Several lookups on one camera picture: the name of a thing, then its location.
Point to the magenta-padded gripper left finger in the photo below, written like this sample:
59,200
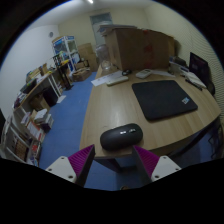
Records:
63,166

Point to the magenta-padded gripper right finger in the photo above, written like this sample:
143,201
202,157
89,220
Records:
163,166

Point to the black computer mouse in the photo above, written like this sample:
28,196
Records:
116,138

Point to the black mouse pad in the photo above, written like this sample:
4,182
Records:
163,100

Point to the cluttered book shelf unit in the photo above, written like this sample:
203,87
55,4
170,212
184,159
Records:
26,133

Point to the black pen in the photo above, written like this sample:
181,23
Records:
193,84

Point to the black metal stand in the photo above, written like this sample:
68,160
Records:
65,75

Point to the open white notebook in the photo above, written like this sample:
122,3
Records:
195,80

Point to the open cardboard box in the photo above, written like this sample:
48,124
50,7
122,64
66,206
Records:
81,75

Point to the white paper sheet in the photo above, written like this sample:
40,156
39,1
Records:
163,73
100,80

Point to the white flat oblong device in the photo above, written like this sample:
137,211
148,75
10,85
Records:
117,80

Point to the black monitor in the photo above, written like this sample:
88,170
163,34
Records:
198,65

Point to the stacked brown cardboard boxes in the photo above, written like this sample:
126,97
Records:
87,55

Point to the blue white glass cabinet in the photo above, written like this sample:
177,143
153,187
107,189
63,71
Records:
65,50

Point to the clear glass jar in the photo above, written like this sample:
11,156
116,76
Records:
104,56

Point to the large brown cardboard box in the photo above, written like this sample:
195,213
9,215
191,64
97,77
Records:
140,50

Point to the grey door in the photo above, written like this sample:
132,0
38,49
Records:
100,28

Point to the ceiling light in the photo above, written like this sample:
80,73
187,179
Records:
90,1

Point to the round wall clock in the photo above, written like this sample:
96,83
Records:
51,34

